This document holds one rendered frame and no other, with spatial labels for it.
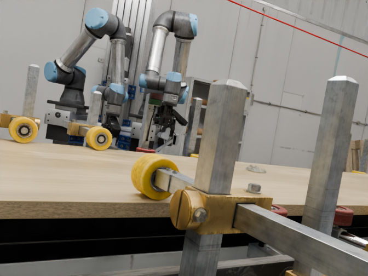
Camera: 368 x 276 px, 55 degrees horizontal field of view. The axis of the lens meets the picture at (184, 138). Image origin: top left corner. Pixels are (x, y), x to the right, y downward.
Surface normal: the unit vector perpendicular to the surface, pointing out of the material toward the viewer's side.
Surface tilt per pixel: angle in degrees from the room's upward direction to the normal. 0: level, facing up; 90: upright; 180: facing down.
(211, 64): 90
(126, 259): 90
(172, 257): 90
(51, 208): 90
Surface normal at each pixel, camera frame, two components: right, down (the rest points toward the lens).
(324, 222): 0.52, 0.13
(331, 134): -0.84, -0.11
